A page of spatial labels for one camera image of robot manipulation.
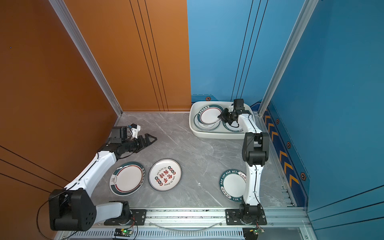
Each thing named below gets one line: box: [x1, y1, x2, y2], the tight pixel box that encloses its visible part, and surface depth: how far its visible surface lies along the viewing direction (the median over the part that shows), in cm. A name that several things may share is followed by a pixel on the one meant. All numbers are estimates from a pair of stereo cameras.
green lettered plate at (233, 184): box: [219, 169, 247, 202], surface depth 87 cm
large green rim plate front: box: [194, 104, 224, 129], surface depth 110 cm
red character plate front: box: [148, 158, 182, 192], surface depth 89 cm
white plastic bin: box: [189, 101, 256, 140], surface depth 108 cm
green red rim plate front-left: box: [109, 161, 146, 196], surface depth 87 cm
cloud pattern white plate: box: [193, 113, 221, 132], surface depth 108 cm
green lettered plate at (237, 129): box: [222, 121, 244, 132], surface depth 107 cm
